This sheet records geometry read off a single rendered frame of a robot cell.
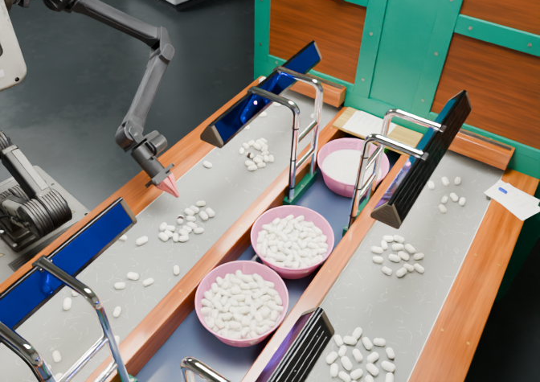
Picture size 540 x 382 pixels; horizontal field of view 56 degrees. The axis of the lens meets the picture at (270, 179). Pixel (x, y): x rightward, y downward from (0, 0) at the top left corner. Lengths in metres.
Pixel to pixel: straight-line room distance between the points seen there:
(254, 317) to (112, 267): 0.46
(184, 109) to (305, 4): 1.59
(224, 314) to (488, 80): 1.19
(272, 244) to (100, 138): 1.91
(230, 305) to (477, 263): 0.77
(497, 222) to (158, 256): 1.12
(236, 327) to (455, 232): 0.80
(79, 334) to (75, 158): 1.83
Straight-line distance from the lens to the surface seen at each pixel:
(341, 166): 1.94
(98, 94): 3.74
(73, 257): 1.25
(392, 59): 2.03
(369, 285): 1.59
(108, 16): 1.88
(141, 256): 1.65
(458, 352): 1.51
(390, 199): 1.31
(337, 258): 1.60
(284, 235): 1.67
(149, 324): 1.48
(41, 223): 1.82
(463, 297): 1.62
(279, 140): 2.03
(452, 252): 1.75
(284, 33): 2.21
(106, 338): 1.25
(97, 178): 3.06
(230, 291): 1.54
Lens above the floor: 2.02
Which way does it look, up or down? 43 degrees down
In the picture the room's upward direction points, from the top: 2 degrees clockwise
